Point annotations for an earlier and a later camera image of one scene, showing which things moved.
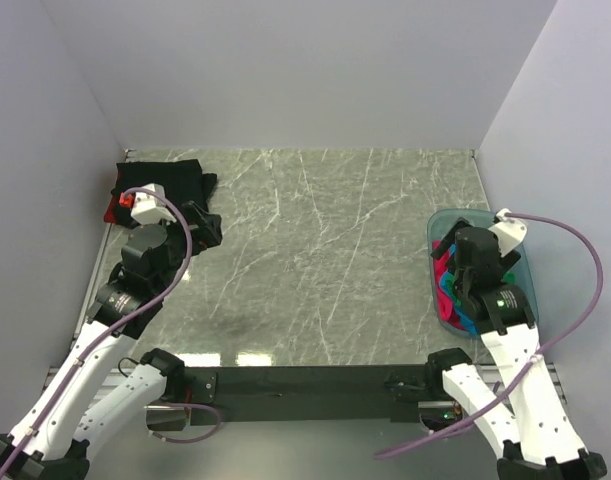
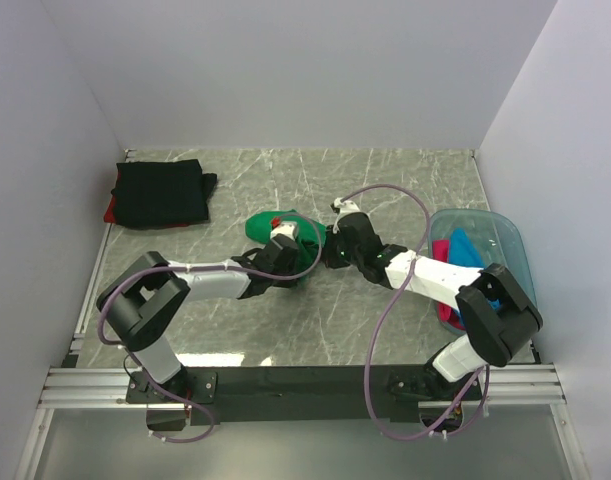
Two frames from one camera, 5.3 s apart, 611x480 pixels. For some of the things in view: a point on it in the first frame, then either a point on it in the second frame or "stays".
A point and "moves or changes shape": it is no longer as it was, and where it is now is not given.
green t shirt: (450, 281) moves or changes shape
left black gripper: (207, 233) to (287, 282)
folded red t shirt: (110, 213) stays
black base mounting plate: (304, 395) stays
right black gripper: (506, 261) to (328, 254)
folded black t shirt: (182, 181) stays
